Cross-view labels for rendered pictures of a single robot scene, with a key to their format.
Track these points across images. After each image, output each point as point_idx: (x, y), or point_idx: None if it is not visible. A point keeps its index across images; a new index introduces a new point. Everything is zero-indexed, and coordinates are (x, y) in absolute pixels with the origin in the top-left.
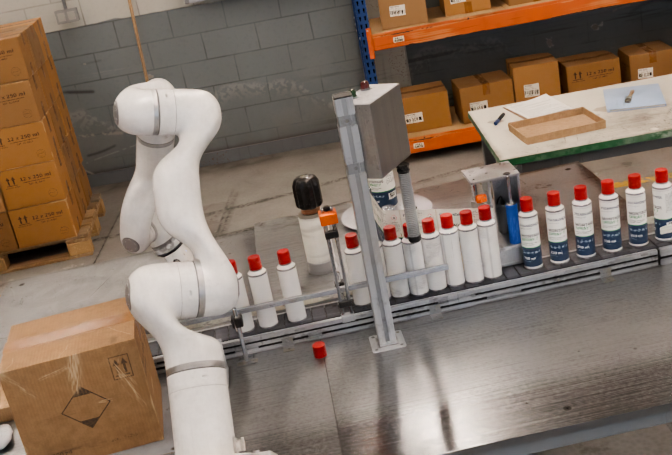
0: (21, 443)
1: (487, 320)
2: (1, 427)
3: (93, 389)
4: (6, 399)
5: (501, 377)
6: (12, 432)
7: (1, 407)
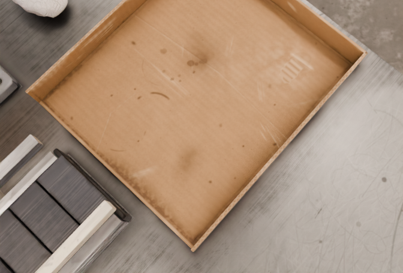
0: (2, 15)
1: None
2: None
3: None
4: (179, 79)
5: None
6: (24, 9)
7: (159, 57)
